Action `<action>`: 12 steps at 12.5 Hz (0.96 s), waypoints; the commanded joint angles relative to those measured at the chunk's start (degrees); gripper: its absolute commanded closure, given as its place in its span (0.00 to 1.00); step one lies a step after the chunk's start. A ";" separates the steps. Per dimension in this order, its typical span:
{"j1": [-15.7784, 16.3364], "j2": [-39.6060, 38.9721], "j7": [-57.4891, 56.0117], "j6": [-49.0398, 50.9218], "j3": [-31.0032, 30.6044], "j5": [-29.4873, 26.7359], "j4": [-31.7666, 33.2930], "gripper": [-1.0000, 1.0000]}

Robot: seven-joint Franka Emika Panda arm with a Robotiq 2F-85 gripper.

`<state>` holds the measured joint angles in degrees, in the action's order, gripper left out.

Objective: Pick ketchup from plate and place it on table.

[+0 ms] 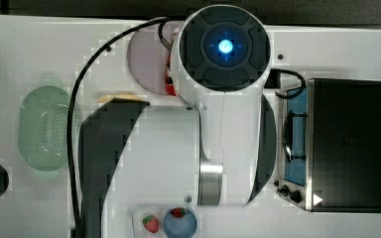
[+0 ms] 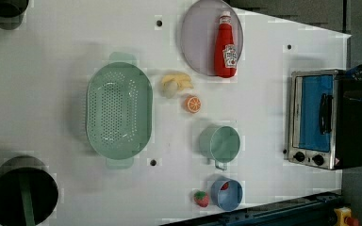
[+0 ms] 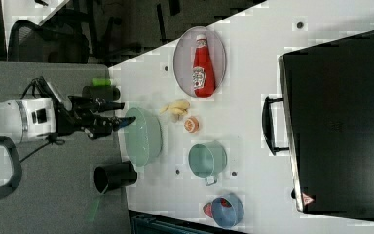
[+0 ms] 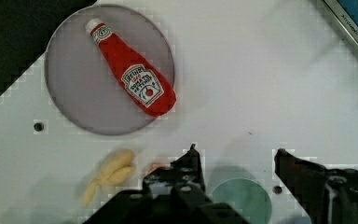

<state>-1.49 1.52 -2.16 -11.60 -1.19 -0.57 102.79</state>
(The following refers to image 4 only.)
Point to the yellow plush banana bunch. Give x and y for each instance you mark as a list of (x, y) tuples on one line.
[(116, 170)]

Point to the grey round plate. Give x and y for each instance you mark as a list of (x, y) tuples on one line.
[(79, 80)]

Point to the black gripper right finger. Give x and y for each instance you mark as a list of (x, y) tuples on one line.
[(329, 196)]

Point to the green mug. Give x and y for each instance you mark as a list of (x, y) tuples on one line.
[(246, 197)]

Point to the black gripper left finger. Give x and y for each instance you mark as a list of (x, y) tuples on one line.
[(169, 195)]

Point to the red plush ketchup bottle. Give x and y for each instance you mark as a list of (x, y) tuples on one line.
[(144, 84)]

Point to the orange slice toy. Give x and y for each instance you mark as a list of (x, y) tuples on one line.
[(155, 167)]

